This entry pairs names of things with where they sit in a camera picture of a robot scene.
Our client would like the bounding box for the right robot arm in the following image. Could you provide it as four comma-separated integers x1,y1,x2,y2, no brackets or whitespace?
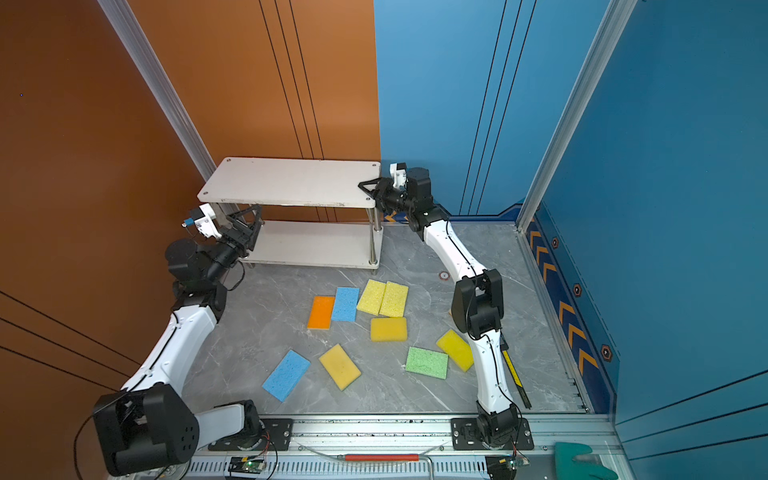
358,168,523,449

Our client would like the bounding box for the dark yellow sponge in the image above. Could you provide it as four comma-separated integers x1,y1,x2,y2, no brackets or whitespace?
319,344,362,391

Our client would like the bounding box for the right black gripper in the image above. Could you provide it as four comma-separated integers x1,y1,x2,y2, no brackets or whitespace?
360,178,418,217

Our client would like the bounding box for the white two-tier shelf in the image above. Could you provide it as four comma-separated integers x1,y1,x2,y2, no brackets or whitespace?
198,157,383,270

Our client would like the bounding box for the circuit board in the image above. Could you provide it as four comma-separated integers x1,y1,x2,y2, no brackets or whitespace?
227,456,267,477
499,454,530,477

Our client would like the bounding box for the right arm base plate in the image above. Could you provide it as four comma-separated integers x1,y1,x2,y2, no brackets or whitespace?
450,417,535,451

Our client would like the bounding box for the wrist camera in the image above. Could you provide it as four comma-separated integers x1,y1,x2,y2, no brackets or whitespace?
181,203,222,240
389,162,408,190

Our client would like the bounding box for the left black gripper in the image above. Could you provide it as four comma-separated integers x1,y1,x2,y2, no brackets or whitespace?
206,209,260,290

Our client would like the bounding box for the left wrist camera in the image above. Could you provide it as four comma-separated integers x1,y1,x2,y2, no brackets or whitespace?
181,203,222,240

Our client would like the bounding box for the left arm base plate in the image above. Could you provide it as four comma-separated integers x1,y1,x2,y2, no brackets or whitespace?
207,418,294,452

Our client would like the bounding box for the left aluminium frame post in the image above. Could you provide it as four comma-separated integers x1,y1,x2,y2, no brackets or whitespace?
98,0,216,181

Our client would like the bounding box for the left circuit board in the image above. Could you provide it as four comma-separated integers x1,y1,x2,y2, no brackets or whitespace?
227,456,267,477

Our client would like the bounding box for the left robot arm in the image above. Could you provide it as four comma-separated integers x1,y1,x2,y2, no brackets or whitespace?
90,204,265,477

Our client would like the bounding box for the yellow black caliper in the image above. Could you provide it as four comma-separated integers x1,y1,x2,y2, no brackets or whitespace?
500,336,532,409

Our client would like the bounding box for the right aluminium frame post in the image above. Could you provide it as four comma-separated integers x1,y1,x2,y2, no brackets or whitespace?
515,0,638,234

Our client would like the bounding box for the small blue sponge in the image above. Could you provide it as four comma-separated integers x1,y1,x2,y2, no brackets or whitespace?
331,287,359,322

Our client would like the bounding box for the thick yellow sponge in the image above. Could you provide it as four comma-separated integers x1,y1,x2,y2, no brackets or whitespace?
370,317,408,342

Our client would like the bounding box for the green glove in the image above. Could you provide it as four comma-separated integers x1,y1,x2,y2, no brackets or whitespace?
554,442,619,480

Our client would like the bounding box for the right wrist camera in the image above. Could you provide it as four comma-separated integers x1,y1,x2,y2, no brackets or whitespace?
389,162,408,190

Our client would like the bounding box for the orange sponge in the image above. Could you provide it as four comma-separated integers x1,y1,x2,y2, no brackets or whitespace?
307,296,335,330

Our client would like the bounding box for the light yellow sponge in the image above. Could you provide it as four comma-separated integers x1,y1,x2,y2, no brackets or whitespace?
379,282,409,318
356,280,386,315

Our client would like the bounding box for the right circuit board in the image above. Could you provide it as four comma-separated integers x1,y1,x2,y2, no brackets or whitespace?
499,454,530,477

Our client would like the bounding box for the large blue sponge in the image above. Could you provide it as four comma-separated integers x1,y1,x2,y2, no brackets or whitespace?
262,350,311,402

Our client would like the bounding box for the aluminium frame post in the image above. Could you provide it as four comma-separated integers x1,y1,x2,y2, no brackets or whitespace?
98,0,216,181
515,0,638,234

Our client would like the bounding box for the red handled tool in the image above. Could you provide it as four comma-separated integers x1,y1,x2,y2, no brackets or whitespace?
338,454,421,462

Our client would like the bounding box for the green sponge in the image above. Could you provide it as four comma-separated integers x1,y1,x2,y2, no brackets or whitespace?
405,347,449,380

